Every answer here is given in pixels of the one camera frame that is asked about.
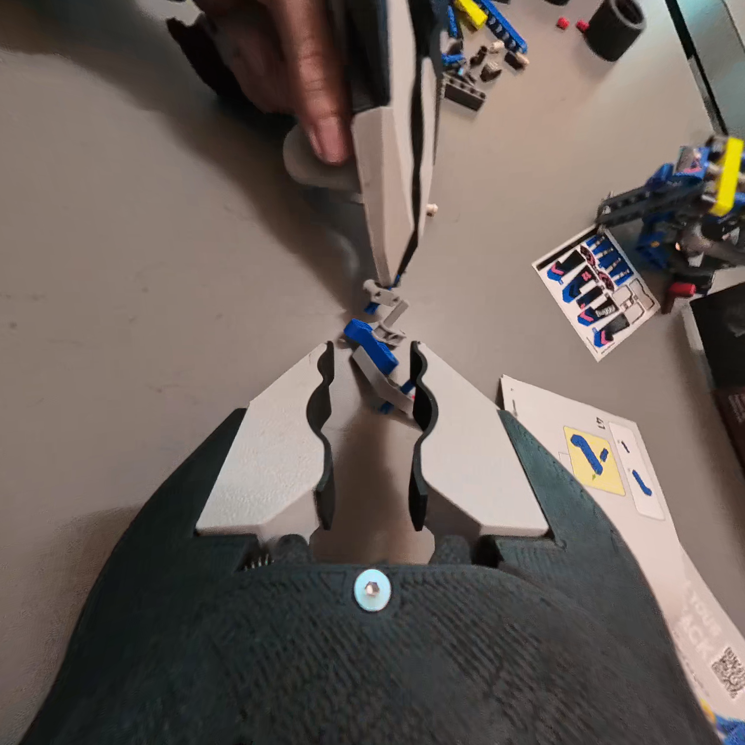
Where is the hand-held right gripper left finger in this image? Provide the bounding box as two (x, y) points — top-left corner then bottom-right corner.
(195, 341), (338, 541)

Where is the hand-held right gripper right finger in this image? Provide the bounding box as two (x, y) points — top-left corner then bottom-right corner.
(409, 341), (552, 541)

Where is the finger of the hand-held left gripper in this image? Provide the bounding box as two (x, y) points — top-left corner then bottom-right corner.
(402, 32), (443, 275)
(351, 0), (421, 283)

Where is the pile of lego pieces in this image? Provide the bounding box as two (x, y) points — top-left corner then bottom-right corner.
(431, 0), (532, 113)

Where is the small grey lego connector assembly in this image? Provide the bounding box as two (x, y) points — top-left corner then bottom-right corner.
(361, 277), (409, 350)

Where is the grey lego beam blue bracket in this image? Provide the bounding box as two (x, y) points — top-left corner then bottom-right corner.
(342, 318), (421, 419)

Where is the black lego tyre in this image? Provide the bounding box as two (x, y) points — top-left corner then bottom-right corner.
(583, 0), (648, 63)

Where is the lego sticker sheet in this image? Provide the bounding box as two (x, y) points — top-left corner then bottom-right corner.
(531, 228), (662, 363)

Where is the lego instruction booklet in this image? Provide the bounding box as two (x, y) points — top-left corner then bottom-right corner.
(496, 374), (745, 745)

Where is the partly built lego vehicle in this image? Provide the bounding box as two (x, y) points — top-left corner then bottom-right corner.
(594, 134), (745, 313)

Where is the lego set box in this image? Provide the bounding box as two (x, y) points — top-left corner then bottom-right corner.
(688, 284), (745, 472)

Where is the person's left hand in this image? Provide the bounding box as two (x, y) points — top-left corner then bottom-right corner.
(194, 0), (355, 166)

